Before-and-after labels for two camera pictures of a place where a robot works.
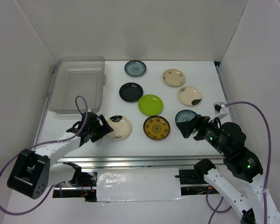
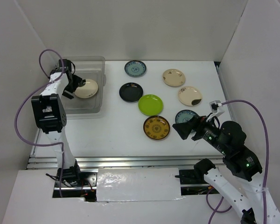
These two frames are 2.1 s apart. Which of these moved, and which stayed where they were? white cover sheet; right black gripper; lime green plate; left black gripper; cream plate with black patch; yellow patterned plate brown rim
Moved: cream plate with black patch; left black gripper
Stayed: yellow patterned plate brown rim; lime green plate; right black gripper; white cover sheet
